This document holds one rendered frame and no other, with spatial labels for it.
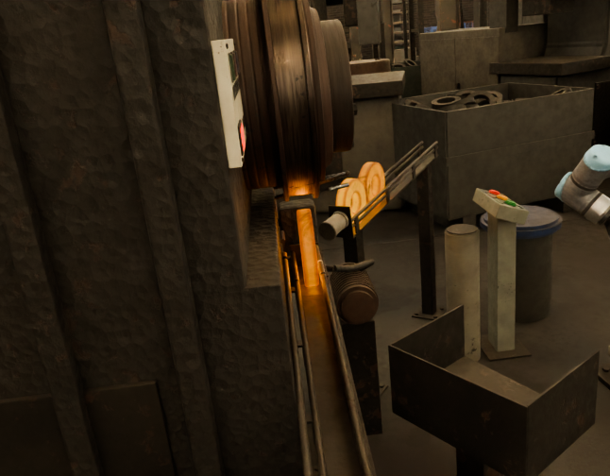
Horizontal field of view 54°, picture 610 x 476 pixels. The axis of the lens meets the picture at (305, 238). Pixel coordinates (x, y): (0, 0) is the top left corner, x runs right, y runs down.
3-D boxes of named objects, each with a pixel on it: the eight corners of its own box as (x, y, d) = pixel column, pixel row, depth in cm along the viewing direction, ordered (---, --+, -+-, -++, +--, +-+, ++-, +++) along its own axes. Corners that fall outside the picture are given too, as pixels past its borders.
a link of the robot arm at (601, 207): (598, 197, 188) (579, 220, 194) (611, 207, 186) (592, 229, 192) (605, 191, 194) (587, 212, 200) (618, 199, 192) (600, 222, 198)
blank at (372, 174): (354, 171, 196) (364, 171, 194) (374, 155, 208) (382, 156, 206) (360, 214, 202) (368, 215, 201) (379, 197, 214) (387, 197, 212)
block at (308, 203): (285, 291, 168) (275, 209, 160) (284, 280, 175) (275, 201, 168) (323, 286, 168) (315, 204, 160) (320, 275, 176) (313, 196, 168)
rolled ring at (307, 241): (308, 199, 149) (295, 200, 149) (313, 221, 132) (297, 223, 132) (315, 268, 155) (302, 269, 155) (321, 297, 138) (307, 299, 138)
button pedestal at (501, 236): (492, 365, 223) (491, 206, 203) (470, 334, 245) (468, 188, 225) (533, 359, 223) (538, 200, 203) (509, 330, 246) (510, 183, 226)
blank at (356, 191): (331, 188, 184) (342, 189, 183) (354, 171, 196) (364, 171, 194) (338, 234, 191) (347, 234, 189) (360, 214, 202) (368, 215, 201)
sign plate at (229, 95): (228, 168, 88) (210, 41, 83) (236, 139, 113) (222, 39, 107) (244, 166, 89) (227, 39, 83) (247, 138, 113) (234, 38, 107)
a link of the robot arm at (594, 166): (611, 139, 188) (589, 167, 197) (584, 144, 184) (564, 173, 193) (632, 160, 183) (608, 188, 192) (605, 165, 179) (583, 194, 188)
